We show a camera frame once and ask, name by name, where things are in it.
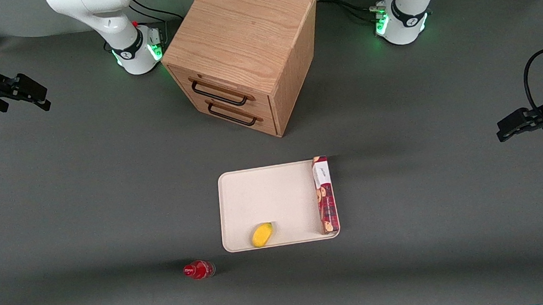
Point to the small red coke bottle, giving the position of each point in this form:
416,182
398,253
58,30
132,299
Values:
199,270

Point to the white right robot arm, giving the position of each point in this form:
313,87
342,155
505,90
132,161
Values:
97,20

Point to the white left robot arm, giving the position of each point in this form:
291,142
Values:
407,13

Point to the cream plastic tray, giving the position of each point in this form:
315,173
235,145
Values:
271,201

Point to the red cookie box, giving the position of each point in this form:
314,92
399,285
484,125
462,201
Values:
325,197

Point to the wooden two-drawer cabinet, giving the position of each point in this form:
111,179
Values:
242,42

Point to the yellow toy mango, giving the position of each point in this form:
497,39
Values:
262,235

